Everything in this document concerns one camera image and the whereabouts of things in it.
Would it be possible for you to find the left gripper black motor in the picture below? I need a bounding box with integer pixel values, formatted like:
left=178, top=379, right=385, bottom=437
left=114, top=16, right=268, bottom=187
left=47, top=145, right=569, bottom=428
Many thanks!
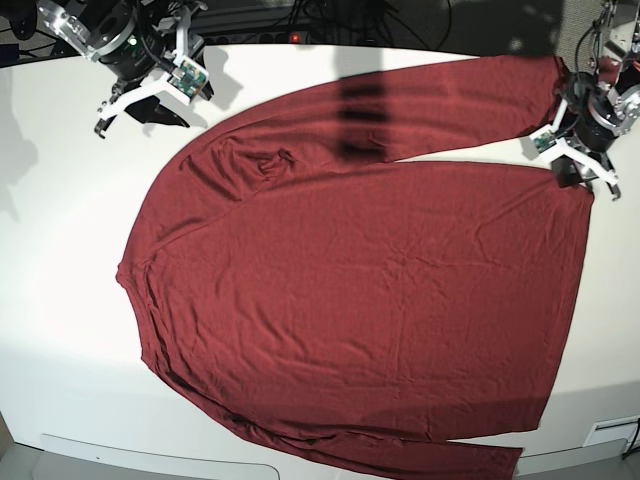
left=552, top=74, right=628, bottom=201

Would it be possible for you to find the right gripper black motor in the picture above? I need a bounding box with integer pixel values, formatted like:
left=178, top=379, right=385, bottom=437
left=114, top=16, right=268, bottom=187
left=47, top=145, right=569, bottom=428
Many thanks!
left=94, top=11, right=208, bottom=138

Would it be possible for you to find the dark red long-sleeve shirt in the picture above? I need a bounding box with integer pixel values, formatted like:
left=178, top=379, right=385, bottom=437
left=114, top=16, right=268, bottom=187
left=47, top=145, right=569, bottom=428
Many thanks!
left=117, top=56, right=593, bottom=479

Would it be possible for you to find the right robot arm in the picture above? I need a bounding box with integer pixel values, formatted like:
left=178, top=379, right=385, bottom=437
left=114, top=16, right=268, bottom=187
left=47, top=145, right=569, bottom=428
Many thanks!
left=37, top=0, right=213, bottom=137

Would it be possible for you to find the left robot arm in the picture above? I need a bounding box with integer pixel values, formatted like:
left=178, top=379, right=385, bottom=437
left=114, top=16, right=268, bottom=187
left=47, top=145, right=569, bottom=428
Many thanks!
left=555, top=1, right=639, bottom=174

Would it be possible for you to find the black office chair base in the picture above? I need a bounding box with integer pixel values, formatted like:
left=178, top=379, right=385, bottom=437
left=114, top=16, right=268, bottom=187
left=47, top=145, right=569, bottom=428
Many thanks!
left=1, top=0, right=38, bottom=41

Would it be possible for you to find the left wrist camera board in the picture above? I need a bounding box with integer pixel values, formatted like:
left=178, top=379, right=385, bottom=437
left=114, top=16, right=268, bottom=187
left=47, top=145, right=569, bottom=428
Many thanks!
left=529, top=129, right=556, bottom=155

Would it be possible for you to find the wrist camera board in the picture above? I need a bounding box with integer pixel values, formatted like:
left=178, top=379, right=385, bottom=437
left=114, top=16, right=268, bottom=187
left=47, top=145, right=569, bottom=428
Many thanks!
left=529, top=129, right=556, bottom=155
left=170, top=58, right=209, bottom=100

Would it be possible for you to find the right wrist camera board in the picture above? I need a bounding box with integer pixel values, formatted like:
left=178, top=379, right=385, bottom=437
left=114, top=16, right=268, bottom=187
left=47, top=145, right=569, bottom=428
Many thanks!
left=170, top=58, right=209, bottom=100

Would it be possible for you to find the black power strip red switch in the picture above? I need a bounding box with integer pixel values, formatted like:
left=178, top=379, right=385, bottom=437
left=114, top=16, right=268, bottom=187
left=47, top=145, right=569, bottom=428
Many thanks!
left=202, top=30, right=308, bottom=45

